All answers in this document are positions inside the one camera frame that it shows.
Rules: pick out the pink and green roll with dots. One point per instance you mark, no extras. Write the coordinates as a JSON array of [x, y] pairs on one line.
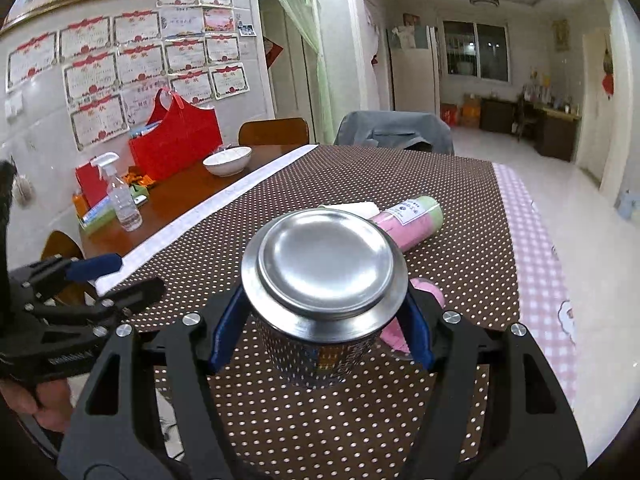
[[407, 220]]

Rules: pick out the wooden chair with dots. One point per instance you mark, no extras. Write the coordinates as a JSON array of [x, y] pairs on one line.
[[272, 131], [62, 245]]

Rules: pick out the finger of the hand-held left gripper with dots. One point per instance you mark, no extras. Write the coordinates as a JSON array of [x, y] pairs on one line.
[[95, 267], [136, 294]]

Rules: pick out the blue water jug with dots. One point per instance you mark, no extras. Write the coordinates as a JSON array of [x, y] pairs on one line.
[[627, 205]]

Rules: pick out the white bowl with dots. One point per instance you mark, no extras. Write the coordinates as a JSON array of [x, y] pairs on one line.
[[227, 161]]

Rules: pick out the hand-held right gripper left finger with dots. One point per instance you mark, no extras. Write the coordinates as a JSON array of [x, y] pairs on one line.
[[224, 332]]

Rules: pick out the green tray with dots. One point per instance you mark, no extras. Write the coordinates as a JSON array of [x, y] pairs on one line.
[[97, 220]]

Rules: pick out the white refrigerator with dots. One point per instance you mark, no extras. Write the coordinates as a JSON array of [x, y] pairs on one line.
[[412, 75]]

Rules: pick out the red cardboard box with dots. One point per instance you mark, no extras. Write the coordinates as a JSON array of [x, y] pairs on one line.
[[449, 114]]

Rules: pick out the stainless steel cup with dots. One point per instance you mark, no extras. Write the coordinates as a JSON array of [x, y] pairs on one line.
[[322, 280]]

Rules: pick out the pink checked tablecloth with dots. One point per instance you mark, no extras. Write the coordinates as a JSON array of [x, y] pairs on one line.
[[537, 270]]

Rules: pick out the orange snack packets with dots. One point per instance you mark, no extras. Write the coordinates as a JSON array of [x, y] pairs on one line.
[[136, 180]]

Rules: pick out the red hanging ornament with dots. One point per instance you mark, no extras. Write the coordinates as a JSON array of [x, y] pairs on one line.
[[608, 72]]

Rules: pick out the pink plastic object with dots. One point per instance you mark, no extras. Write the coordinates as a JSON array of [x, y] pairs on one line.
[[432, 291]]

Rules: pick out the wall of award certificates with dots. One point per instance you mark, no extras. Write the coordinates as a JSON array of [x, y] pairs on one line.
[[135, 55]]

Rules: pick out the brown cardboard box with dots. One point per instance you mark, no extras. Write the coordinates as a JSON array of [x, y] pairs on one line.
[[470, 112]]

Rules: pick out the dark wooden cabinet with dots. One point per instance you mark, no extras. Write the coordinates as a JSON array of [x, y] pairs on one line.
[[552, 132]]

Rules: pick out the clear spray bottle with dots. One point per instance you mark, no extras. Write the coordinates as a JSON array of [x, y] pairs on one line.
[[124, 202]]

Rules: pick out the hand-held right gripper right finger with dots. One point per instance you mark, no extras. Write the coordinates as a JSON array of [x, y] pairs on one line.
[[419, 327]]

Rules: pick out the green curtain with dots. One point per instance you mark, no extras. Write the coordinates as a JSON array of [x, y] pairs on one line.
[[305, 25]]

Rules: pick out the person's left hand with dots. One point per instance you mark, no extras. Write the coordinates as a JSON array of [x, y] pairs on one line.
[[47, 405]]

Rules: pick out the window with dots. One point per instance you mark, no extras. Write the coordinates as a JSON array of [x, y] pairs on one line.
[[475, 50]]

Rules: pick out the white light switch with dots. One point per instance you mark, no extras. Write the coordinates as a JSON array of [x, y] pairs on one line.
[[13, 106]]

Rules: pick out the small framed wall picture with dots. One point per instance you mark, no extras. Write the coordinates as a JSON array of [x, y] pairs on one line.
[[561, 35]]

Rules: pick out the white folded paper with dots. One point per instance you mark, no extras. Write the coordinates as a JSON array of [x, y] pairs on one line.
[[352, 208]]

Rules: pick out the red felt bag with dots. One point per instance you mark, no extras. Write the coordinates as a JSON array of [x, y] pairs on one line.
[[177, 142]]

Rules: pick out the chair with grey jacket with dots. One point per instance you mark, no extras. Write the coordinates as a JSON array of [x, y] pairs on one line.
[[395, 130]]

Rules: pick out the brown polka dot tablecloth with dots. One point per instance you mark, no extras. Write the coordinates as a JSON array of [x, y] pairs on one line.
[[350, 175]]

